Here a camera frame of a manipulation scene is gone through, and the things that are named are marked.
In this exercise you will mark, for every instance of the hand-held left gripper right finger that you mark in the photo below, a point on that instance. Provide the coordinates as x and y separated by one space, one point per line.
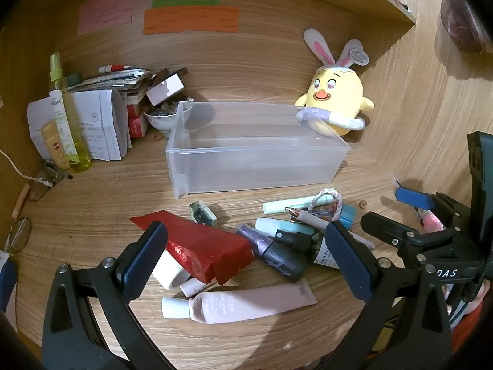
346 258

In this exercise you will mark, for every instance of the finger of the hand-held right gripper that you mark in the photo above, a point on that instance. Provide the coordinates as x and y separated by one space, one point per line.
412 197
385 226

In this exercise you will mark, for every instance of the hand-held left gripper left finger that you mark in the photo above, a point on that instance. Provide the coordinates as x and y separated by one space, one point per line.
146 250

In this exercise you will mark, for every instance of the dark green spray bottle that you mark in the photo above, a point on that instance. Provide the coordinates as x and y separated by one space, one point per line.
321 254

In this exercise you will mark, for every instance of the white tape roll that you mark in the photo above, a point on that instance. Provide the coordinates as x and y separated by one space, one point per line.
169 271

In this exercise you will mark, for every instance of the small blue box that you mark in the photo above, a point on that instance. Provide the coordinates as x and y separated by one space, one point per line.
346 216

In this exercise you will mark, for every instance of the white pen with bronze tip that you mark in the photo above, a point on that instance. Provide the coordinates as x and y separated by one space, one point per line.
312 219

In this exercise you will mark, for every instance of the small white tube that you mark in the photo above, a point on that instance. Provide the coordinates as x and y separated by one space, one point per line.
191 287

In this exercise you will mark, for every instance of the red foil packet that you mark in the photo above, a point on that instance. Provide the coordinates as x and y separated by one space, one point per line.
208 246

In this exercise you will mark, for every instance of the green patterned eraser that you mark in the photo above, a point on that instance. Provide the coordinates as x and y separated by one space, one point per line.
202 214

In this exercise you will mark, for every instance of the dark purple bottle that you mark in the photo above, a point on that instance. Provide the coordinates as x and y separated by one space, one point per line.
277 260

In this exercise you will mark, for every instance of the mint highlighter pen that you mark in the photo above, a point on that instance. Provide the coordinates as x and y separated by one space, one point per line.
292 203

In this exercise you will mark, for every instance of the teal tube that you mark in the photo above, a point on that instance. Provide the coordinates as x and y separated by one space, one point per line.
269 224

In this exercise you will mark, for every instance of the pink cosmetic tube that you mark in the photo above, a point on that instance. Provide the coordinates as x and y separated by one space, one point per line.
246 300

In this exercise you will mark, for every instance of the clear plastic storage bin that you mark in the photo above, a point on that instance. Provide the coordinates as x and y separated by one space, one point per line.
250 162

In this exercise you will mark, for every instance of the person's right hand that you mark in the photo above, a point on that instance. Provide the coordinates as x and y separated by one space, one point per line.
479 295

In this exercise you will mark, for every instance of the small pink item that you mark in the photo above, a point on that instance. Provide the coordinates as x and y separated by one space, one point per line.
430 220

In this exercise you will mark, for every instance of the eyeglasses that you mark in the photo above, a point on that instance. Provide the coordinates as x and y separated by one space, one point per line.
24 223
40 189

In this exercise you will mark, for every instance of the red box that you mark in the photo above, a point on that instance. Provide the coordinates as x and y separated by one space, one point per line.
136 123

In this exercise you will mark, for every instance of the yellow chick plush toy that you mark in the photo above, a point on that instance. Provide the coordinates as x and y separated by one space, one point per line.
339 92

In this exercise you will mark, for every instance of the white bowl with stones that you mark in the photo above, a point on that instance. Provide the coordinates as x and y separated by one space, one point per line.
165 121

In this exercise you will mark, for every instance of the red clothing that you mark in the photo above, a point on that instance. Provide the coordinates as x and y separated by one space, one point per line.
466 331

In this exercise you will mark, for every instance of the white folded paper booklet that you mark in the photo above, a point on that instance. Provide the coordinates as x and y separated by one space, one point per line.
100 123

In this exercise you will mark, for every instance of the yellow sunscreen tube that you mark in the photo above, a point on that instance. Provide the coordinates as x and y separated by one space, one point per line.
54 146

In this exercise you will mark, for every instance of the yellow-green spray bottle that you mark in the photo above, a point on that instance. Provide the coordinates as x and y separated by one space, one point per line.
73 131

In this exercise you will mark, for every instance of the blue and white box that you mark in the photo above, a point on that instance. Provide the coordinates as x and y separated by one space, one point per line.
7 281

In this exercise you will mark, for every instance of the small white cardboard box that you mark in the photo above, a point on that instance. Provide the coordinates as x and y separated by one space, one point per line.
163 88

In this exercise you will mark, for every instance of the stack of books and papers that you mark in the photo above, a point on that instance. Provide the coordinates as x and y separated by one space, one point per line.
115 83

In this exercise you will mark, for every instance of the dark brown object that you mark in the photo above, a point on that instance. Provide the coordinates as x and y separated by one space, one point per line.
462 19

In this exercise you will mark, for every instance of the red and white marker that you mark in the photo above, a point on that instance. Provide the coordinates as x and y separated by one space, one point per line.
111 68

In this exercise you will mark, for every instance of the small teal box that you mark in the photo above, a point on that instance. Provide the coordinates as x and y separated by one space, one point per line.
74 79

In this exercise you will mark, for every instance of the orange paper note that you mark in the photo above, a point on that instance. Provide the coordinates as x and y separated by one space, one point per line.
190 20

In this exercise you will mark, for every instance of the pink paper note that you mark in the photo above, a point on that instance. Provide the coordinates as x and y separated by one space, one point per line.
106 11

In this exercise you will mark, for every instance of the green paper note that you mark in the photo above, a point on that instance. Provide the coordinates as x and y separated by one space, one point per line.
185 1

